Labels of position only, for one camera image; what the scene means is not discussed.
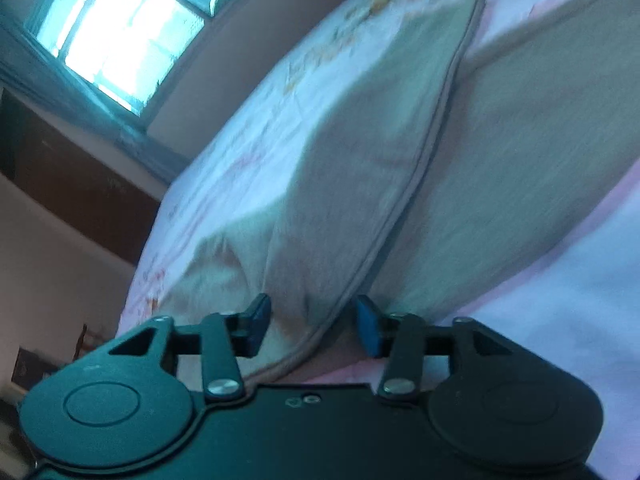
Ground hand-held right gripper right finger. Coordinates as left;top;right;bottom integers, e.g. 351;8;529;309
353;295;512;403

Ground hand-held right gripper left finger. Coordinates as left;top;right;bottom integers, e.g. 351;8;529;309
106;293;272;403

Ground beige pants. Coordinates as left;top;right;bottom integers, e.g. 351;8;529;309
165;0;640;382

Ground pink floral bed sheet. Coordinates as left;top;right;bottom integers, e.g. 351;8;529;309
117;0;640;463

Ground brown wooden wardrobe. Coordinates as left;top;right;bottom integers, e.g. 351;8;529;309
0;87;162;266

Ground window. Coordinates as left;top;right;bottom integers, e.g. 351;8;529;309
25;0;241;117

